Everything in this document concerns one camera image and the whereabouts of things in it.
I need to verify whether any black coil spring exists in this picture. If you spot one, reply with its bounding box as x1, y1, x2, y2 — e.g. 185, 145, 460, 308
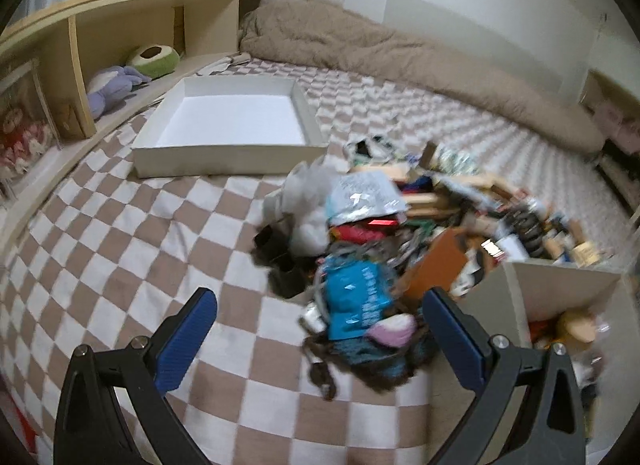
507, 208, 546, 258

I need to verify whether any dark fuzzy cloth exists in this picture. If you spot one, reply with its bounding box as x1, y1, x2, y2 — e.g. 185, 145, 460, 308
300, 325, 436, 396

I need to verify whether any printed silver packet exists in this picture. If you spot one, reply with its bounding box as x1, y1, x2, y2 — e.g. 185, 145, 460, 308
325, 172, 408, 226

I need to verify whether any wooden rack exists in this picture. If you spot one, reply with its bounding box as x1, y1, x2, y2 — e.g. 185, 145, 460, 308
580, 68, 640, 226

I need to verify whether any white cardboard box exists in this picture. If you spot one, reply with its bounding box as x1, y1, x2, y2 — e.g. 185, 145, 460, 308
131, 76, 328, 179

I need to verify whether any white crumpled plastic wrap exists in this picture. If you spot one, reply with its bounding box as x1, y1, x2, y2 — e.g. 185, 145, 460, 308
264, 161, 341, 253

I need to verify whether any green avocado plush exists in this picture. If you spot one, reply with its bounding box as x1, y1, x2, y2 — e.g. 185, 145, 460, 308
126, 44, 181, 80

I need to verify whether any beige cardboard box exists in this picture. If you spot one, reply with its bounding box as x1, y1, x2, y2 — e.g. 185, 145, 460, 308
435, 260, 640, 465

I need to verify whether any purple plush toy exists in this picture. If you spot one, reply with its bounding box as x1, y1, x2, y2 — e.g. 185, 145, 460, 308
86, 65, 152, 120

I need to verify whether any blue plastic packet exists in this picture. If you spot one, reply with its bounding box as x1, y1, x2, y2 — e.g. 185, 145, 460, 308
322, 260, 396, 341

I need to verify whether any wooden headboard shelf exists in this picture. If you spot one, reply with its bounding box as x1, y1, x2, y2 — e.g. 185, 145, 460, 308
0, 0, 264, 246

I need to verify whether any pink fluffy pompom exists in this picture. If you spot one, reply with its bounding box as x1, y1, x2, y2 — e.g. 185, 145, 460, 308
365, 317, 418, 348

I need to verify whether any orange card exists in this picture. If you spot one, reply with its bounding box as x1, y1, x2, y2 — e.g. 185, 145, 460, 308
400, 228, 468, 301

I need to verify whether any red doll figure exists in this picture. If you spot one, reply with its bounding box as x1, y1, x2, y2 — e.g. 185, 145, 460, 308
0, 108, 53, 178

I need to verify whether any black small box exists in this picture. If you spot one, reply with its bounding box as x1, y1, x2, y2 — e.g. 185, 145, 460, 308
252, 224, 293, 263

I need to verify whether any clear display case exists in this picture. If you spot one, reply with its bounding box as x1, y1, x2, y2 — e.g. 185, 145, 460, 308
0, 58, 63, 201

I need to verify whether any checkered bed sheet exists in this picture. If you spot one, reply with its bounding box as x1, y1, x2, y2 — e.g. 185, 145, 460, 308
0, 58, 640, 465

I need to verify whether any brown fluffy blanket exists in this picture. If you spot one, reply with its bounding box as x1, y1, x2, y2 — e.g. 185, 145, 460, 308
239, 0, 606, 156

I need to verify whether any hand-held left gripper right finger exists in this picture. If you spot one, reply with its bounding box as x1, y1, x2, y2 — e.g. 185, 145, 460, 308
422, 286, 587, 465

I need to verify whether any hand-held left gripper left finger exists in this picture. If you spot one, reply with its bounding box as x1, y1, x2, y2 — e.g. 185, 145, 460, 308
52, 287, 219, 465

